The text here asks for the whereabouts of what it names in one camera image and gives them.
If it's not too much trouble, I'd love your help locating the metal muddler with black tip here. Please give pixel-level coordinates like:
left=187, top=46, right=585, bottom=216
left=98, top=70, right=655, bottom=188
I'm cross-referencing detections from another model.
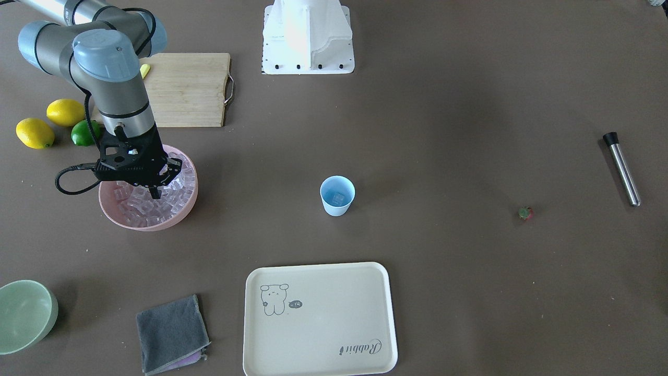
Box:
left=603, top=132, right=641, bottom=207

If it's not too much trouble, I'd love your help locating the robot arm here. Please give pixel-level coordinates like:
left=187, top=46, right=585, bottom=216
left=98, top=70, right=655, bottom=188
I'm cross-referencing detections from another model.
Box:
left=18, top=1, right=182, bottom=199

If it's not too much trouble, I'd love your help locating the red strawberry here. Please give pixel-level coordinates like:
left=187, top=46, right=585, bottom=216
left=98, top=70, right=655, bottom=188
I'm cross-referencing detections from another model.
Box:
left=517, top=206, right=534, bottom=221

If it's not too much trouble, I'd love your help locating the green lime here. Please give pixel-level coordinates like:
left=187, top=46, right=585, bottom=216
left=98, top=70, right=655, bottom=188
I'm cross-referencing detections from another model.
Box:
left=70, top=119, right=102, bottom=147

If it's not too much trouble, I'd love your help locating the yellow plastic knife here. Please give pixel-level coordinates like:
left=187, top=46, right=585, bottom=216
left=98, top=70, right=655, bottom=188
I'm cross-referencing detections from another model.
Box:
left=140, top=64, right=151, bottom=79

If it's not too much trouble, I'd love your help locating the cream rabbit tray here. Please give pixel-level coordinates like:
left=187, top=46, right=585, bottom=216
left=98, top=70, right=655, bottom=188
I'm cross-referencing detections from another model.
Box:
left=243, top=262, right=398, bottom=375

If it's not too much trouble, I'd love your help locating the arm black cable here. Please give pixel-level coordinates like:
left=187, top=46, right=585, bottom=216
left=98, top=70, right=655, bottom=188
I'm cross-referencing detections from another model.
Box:
left=55, top=94, right=105, bottom=196

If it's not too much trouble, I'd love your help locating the clear ice cube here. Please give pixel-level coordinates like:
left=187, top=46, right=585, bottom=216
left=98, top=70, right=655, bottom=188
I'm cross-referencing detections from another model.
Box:
left=331, top=192, right=347, bottom=206

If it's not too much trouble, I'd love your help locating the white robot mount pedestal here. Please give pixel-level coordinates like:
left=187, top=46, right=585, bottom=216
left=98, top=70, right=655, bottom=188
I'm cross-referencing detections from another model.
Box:
left=261, top=1, right=355, bottom=75

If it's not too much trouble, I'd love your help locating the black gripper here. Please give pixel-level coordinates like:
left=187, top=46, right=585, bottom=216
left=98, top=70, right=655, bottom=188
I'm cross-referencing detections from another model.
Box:
left=94, top=128, right=183, bottom=199

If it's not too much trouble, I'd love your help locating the wooden cutting board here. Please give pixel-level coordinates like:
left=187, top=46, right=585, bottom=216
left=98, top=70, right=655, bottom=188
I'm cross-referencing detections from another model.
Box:
left=91, top=52, right=236, bottom=128

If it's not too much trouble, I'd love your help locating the pink ice bowl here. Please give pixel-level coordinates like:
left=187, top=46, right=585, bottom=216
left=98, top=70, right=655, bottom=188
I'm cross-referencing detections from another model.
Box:
left=98, top=145, right=198, bottom=231

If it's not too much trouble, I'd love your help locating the green bowl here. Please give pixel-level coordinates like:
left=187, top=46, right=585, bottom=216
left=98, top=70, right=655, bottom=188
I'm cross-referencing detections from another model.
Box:
left=1, top=280, right=59, bottom=355

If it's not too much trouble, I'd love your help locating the grey folded cloth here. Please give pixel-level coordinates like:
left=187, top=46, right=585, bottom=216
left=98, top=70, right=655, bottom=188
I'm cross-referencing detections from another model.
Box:
left=136, top=295, right=211, bottom=375

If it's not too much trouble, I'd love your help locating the light blue plastic cup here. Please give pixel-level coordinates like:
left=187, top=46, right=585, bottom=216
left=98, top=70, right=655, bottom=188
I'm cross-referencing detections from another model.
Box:
left=319, top=175, right=356, bottom=217

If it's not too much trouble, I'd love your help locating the yellow lemon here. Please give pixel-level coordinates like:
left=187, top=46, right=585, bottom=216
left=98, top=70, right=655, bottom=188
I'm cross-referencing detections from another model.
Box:
left=15, top=117, right=55, bottom=149
left=46, top=98, right=86, bottom=127

